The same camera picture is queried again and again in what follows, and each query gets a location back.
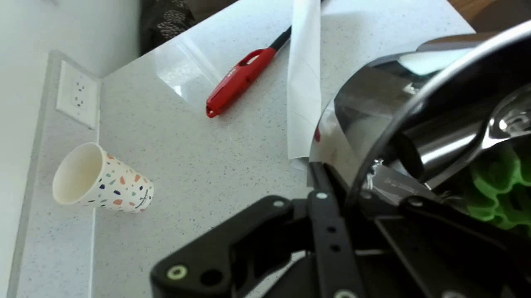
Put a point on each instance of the red black lighter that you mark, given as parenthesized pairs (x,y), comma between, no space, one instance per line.
(243,75)

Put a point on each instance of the white wall outlet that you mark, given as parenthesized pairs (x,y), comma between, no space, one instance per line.
(77,94)

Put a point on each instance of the white paper sheet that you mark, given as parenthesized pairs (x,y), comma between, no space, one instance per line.
(305,96)

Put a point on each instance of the silver metal spoon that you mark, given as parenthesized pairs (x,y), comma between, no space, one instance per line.
(509,121)

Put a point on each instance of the green plastic utensil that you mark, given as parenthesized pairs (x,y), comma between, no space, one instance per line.
(500,191)

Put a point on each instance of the silver steel pot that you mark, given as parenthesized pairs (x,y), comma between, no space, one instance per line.
(404,118)

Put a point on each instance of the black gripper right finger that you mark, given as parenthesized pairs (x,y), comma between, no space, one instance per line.
(451,253)

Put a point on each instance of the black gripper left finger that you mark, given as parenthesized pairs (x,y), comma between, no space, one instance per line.
(305,237)

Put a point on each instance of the patterned paper cup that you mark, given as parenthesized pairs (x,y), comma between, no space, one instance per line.
(92,176)

